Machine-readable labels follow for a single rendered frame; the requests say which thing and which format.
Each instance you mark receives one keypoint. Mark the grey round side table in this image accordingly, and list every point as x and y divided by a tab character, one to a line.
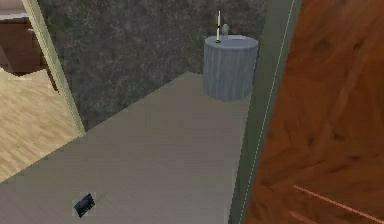
230	70

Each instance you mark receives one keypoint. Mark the thin white candle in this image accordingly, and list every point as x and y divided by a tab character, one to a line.
218	28

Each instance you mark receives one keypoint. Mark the small grey bottle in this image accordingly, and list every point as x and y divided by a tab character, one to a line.
225	29

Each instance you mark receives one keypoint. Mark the brown wooden door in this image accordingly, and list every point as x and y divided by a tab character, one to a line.
326	116

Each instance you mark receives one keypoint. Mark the small black flat object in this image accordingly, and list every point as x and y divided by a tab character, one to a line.
84	204

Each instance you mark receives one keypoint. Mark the dark brown wooden furniture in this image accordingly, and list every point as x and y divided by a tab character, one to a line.
20	46

